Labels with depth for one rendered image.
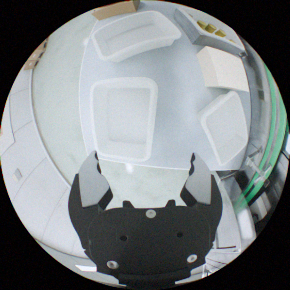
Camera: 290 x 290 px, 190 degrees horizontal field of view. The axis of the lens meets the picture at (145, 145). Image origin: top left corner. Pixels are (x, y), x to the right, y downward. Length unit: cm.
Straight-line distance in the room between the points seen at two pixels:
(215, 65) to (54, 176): 343
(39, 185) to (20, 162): 82
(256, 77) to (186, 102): 39
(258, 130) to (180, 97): 41
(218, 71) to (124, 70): 26
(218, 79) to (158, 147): 29
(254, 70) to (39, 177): 360
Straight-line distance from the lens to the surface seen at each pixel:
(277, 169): 76
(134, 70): 30
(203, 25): 42
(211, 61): 29
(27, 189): 314
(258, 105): 51
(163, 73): 30
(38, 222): 343
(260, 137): 53
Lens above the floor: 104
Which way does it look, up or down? 61 degrees down
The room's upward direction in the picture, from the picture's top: 168 degrees counter-clockwise
